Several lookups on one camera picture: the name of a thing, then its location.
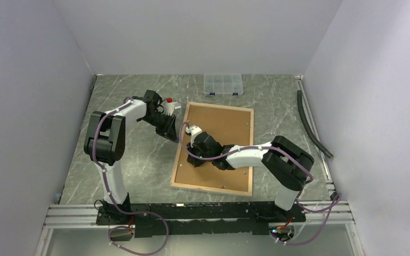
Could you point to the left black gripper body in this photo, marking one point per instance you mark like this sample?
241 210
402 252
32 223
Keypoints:
162 122

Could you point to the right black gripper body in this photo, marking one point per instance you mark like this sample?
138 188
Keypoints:
195 150

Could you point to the brown backing board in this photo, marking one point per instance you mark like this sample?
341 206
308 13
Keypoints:
226 123

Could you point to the white wooden picture frame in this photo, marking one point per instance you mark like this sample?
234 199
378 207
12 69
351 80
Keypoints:
176 159

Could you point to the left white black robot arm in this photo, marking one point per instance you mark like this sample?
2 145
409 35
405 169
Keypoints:
105 140

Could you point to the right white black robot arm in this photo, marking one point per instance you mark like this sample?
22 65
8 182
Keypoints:
286 161

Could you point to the clear plastic organizer box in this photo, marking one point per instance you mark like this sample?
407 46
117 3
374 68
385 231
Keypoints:
223 84

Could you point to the black foam tube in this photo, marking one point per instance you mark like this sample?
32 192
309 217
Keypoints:
308 128

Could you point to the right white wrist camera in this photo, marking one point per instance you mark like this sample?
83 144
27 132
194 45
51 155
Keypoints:
193 130

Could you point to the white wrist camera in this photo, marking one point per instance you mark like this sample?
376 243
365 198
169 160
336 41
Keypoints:
193 130
171 106

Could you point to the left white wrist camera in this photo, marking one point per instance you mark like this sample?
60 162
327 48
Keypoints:
171 106

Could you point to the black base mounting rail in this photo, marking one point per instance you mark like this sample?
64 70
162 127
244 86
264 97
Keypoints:
256 218

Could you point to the aluminium extrusion rail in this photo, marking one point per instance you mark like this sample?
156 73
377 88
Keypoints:
71 217

